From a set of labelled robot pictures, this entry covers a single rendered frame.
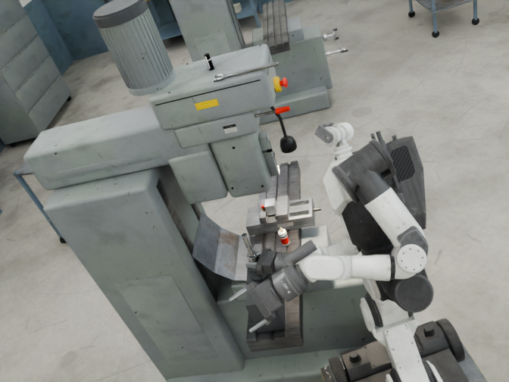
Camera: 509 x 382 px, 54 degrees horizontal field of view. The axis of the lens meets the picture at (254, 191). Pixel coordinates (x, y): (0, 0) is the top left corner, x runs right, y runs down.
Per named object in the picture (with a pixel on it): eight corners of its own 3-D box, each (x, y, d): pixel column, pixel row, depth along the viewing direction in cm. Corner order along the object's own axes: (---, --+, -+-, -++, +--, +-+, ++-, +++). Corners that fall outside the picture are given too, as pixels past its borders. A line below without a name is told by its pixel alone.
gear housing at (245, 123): (262, 103, 216) (255, 82, 210) (259, 133, 197) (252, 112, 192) (190, 120, 224) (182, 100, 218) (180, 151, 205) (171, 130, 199)
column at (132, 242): (258, 323, 332) (169, 126, 240) (254, 389, 296) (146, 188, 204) (188, 332, 343) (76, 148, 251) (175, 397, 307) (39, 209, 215)
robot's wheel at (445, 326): (466, 368, 228) (465, 343, 216) (456, 372, 228) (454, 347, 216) (444, 334, 244) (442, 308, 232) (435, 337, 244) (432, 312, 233)
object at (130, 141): (218, 129, 225) (203, 89, 213) (211, 158, 207) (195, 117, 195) (62, 164, 242) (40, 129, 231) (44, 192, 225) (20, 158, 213)
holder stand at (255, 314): (284, 288, 227) (273, 258, 215) (285, 329, 210) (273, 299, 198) (259, 292, 230) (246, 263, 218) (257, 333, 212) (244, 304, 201)
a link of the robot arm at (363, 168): (396, 182, 145) (367, 144, 146) (401, 180, 136) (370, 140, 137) (363, 205, 146) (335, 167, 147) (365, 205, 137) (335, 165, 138)
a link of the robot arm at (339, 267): (304, 275, 146) (351, 277, 144) (302, 280, 137) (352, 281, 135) (304, 253, 146) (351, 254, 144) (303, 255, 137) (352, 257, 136)
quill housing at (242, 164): (273, 166, 234) (254, 107, 216) (272, 193, 218) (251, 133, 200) (235, 173, 239) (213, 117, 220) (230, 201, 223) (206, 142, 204)
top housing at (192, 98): (278, 76, 209) (267, 40, 199) (276, 108, 189) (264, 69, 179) (173, 101, 219) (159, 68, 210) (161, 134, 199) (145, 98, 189)
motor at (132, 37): (180, 66, 205) (148, -11, 187) (171, 89, 190) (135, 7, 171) (135, 77, 210) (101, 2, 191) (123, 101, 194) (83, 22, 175)
